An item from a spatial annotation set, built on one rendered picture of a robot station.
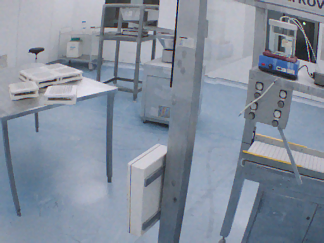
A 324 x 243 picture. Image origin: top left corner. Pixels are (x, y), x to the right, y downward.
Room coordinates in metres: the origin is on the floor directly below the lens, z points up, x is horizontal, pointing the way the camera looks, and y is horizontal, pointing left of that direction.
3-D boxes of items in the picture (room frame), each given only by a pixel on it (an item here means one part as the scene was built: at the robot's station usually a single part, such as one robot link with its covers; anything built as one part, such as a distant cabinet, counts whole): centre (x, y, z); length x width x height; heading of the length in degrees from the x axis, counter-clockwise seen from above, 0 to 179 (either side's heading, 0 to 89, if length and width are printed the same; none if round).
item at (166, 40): (4.39, -0.08, 0.95); 0.49 x 0.36 x 0.37; 70
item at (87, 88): (2.75, 1.29, 0.83); 1.50 x 1.10 x 0.04; 50
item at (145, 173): (0.92, 0.02, 1.03); 0.17 x 0.06 x 0.26; 153
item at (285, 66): (1.55, -0.54, 1.38); 0.21 x 0.20 x 0.09; 153
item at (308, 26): (6.26, -2.30, 1.43); 1.38 x 0.01 x 1.16; 70
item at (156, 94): (4.32, -0.11, 0.38); 0.63 x 0.57 x 0.76; 70
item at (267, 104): (1.48, -0.49, 1.20); 0.22 x 0.11 x 0.20; 63
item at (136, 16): (5.08, 0.43, 0.75); 1.43 x 1.06 x 1.50; 70
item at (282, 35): (1.56, -0.54, 1.52); 0.15 x 0.15 x 0.19
